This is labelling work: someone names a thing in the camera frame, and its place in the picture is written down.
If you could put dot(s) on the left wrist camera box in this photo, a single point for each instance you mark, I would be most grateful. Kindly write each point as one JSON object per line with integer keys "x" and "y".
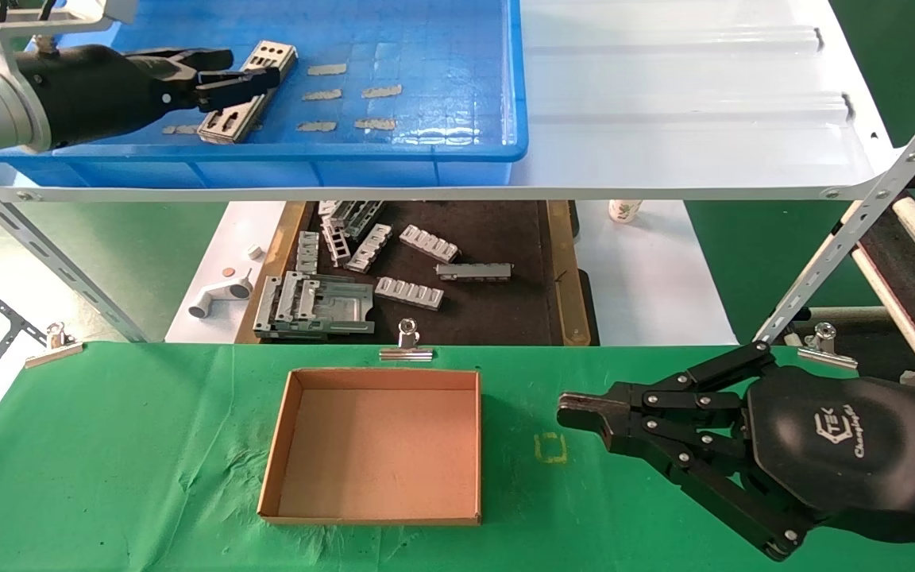
{"x": 104, "y": 9}

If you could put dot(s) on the grey slotted metal block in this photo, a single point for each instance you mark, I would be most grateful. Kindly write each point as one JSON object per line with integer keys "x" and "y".
{"x": 408, "y": 293}
{"x": 429, "y": 244}

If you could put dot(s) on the white plastic pipe fitting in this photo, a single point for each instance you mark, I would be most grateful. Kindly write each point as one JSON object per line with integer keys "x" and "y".
{"x": 223, "y": 292}

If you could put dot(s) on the small grey ribbed bracket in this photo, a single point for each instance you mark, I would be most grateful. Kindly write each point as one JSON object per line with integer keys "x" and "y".
{"x": 307, "y": 253}

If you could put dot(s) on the green tablecloth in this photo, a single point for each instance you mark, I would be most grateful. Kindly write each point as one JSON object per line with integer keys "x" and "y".
{"x": 148, "y": 445}

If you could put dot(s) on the grey slotted metal bracket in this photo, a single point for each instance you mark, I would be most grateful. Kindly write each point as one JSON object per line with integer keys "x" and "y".
{"x": 368, "y": 248}

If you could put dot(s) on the dark grey ladder bracket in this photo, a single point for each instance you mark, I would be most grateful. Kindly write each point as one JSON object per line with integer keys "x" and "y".
{"x": 358, "y": 216}

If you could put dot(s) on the blue plastic tray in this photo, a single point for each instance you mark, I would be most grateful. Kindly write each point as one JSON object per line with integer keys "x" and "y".
{"x": 426, "y": 48}

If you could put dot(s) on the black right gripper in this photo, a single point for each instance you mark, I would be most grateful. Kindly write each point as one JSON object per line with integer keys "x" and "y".
{"x": 847, "y": 445}

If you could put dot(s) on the long grey metal bar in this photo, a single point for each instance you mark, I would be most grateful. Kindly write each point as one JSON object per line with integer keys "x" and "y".
{"x": 473, "y": 272}

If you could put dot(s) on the white metal shelving rack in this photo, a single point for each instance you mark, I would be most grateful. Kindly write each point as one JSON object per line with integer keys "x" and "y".
{"x": 664, "y": 119}

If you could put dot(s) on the small light metal piece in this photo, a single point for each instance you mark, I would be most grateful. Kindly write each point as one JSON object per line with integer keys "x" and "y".
{"x": 327, "y": 207}

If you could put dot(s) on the brown cardboard box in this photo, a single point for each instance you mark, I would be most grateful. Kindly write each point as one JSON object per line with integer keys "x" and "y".
{"x": 378, "y": 445}

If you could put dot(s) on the silver binder clip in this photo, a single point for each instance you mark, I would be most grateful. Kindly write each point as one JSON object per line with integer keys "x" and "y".
{"x": 406, "y": 355}
{"x": 827, "y": 358}
{"x": 52, "y": 355}

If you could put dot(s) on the large grey metal frame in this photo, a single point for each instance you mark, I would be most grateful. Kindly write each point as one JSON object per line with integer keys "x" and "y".
{"x": 338, "y": 306}

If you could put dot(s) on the black board with wooden edge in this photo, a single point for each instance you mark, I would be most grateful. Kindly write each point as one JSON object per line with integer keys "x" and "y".
{"x": 894, "y": 254}

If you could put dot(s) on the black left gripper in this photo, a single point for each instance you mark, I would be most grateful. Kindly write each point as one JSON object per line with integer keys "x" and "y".
{"x": 92, "y": 95}

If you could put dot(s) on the beige tape strip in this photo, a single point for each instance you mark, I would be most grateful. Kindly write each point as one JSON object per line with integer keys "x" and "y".
{"x": 376, "y": 123}
{"x": 316, "y": 125}
{"x": 326, "y": 69}
{"x": 382, "y": 91}
{"x": 322, "y": 94}
{"x": 179, "y": 129}

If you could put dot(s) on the ladder-shaped metal part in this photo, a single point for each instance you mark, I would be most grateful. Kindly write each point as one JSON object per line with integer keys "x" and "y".
{"x": 336, "y": 242}

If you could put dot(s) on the black tray with wooden rim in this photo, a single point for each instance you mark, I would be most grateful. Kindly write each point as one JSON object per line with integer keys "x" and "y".
{"x": 497, "y": 310}

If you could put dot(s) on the white printed paper cup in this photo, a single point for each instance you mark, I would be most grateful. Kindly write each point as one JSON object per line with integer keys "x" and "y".
{"x": 625, "y": 210}

